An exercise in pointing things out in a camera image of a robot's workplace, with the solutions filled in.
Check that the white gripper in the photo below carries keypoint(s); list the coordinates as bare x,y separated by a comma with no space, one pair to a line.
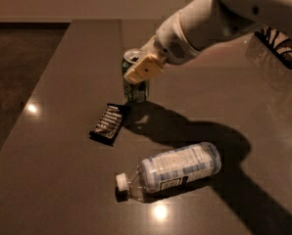
170,46

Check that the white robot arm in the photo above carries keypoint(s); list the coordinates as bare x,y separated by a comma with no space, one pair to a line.
202,24

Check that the blue label plastic bottle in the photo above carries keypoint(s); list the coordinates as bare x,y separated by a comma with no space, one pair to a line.
167,170

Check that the black wire basket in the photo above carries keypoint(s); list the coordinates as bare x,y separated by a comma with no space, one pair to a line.
278,43

